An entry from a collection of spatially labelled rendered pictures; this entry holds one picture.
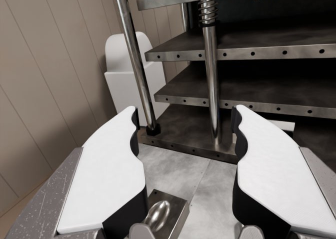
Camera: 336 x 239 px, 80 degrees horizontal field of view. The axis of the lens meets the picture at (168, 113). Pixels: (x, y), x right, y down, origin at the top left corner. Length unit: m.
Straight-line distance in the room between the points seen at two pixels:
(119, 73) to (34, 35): 0.93
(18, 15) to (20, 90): 0.71
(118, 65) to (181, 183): 1.95
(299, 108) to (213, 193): 0.51
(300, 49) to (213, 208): 0.68
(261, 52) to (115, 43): 2.00
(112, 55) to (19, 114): 1.17
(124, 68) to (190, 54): 1.66
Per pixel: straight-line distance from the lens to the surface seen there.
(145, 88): 1.16
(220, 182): 0.95
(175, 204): 0.81
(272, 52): 0.93
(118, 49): 2.60
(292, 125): 1.05
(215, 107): 1.03
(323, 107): 1.02
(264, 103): 1.02
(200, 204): 0.88
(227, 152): 1.11
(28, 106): 2.55
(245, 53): 0.94
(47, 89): 2.64
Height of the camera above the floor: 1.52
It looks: 29 degrees down
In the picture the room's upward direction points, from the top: 11 degrees counter-clockwise
